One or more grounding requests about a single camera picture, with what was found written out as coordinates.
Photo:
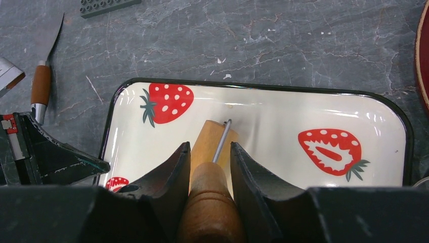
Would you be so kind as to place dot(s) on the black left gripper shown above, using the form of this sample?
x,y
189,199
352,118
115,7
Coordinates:
x,y
30,156

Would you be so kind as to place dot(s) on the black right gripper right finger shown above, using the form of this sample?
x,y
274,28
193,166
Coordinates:
x,y
273,210

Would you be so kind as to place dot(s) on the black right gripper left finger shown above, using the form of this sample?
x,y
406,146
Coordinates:
x,y
146,210

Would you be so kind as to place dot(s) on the wooden dough roller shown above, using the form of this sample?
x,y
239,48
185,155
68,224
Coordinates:
x,y
210,214

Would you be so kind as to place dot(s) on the strawberry print enamel tray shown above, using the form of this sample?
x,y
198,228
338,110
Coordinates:
x,y
306,136

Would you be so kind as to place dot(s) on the grey lego baseplate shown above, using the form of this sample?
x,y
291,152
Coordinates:
x,y
91,8

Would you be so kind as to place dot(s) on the red round plate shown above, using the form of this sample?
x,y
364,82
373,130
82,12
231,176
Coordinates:
x,y
421,57

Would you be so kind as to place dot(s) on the metal scraper wooden handle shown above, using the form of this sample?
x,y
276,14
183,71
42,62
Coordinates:
x,y
45,37

